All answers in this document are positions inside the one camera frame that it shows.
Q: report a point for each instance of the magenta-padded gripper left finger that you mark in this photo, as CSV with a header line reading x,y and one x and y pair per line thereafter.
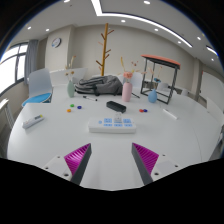
x,y
77,160

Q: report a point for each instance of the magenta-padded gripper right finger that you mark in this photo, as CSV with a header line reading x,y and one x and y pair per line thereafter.
x,y
146,159

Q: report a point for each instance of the white power strip blue sockets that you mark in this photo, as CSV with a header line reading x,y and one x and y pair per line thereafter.
x,y
100,127

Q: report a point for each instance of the red round magnet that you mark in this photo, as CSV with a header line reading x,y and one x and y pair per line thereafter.
x,y
141,110

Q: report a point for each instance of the blue round magnet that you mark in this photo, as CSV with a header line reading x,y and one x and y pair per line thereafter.
x,y
145,110
79,107

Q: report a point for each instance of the orange round magnet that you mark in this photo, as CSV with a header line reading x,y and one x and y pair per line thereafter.
x,y
69,110

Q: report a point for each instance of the green round magnet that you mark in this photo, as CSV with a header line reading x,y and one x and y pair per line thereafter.
x,y
72,105

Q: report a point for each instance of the white remote control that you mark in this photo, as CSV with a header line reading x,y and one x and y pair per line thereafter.
x,y
32,121

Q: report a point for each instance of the black rectangular case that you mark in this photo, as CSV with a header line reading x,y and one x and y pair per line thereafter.
x,y
116,106

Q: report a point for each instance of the blue vase with flowers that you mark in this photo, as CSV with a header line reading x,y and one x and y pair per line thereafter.
x,y
152,96

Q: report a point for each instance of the black and white marker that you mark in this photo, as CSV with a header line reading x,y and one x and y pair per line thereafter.
x,y
89,98

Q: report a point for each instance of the pink vase with flowers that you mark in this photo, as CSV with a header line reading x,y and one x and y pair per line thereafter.
x,y
127,91

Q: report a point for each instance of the green vase with dried stems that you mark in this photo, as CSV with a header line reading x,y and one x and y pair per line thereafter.
x,y
70,89

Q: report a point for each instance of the grey backpack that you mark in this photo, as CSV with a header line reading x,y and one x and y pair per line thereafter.
x,y
100,85

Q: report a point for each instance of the white chair blue cushion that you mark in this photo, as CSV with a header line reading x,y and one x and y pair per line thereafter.
x,y
39,83

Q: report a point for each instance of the grey curtain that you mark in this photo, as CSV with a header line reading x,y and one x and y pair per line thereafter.
x,y
30,60

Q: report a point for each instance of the wooden coat rack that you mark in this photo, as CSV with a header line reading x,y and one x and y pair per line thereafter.
x,y
104,50

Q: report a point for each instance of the window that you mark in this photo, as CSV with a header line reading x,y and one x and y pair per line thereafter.
x,y
8,68

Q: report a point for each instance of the ceiling lights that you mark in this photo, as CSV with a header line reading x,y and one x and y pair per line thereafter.
x,y
146,19

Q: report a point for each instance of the black frame stand orange top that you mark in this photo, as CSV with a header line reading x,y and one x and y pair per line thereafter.
x,y
161,60

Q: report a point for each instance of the round wall clock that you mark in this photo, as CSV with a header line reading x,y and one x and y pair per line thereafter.
x,y
56,42

